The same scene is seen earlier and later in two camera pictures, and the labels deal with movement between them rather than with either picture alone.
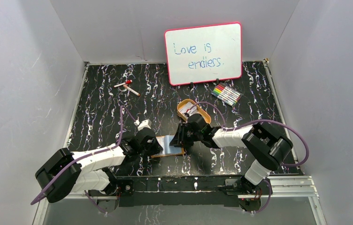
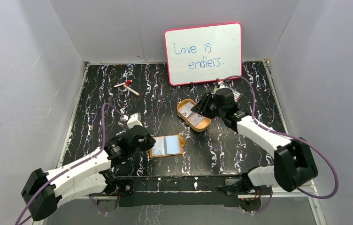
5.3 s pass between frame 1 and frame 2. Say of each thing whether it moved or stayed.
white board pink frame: stayed
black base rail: stayed
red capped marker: stayed
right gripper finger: moved
